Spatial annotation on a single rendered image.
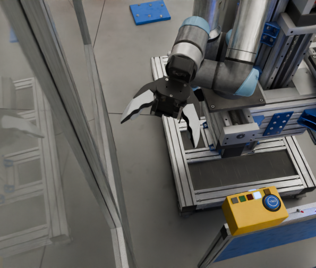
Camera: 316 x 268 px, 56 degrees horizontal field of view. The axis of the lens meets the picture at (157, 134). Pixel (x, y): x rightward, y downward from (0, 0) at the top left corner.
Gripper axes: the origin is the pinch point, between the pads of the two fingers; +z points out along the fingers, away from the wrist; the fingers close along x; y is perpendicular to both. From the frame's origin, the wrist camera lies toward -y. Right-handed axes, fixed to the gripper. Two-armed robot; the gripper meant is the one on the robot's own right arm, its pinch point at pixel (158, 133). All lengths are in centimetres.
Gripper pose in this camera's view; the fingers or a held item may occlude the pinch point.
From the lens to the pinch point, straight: 56.2
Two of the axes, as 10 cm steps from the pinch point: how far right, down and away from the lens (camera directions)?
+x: -9.5, -3.1, 0.4
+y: -1.3, 5.0, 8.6
